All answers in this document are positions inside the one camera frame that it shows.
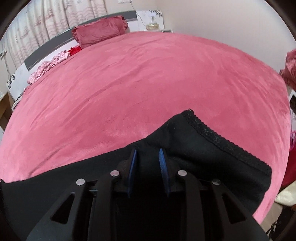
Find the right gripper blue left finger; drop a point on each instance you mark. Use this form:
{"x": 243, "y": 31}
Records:
{"x": 131, "y": 162}

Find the pink floral cloth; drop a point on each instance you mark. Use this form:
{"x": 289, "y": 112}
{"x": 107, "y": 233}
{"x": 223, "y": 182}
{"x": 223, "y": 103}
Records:
{"x": 47, "y": 65}

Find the dark red pillow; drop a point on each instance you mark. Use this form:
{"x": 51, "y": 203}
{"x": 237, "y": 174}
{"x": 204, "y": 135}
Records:
{"x": 100, "y": 30}

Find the glass perfume bottle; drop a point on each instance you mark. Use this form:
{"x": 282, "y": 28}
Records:
{"x": 152, "y": 25}

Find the white nightstand with flowers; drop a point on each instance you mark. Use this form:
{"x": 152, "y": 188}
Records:
{"x": 144, "y": 17}

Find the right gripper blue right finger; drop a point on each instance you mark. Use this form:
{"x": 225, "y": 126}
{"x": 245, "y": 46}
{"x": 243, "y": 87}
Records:
{"x": 164, "y": 170}

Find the grey white headboard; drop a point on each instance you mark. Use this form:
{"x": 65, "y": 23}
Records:
{"x": 66, "y": 37}

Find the black pants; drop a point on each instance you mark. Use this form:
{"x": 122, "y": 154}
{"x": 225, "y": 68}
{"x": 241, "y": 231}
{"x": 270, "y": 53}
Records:
{"x": 182, "y": 182}

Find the pink bed blanket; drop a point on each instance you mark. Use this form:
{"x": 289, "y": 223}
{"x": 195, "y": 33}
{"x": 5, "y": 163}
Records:
{"x": 120, "y": 90}

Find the white patterned curtain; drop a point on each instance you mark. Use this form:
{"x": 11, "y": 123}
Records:
{"x": 40, "y": 21}

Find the red cloth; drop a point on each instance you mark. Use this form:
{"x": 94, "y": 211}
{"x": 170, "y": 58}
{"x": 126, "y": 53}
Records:
{"x": 74, "y": 50}

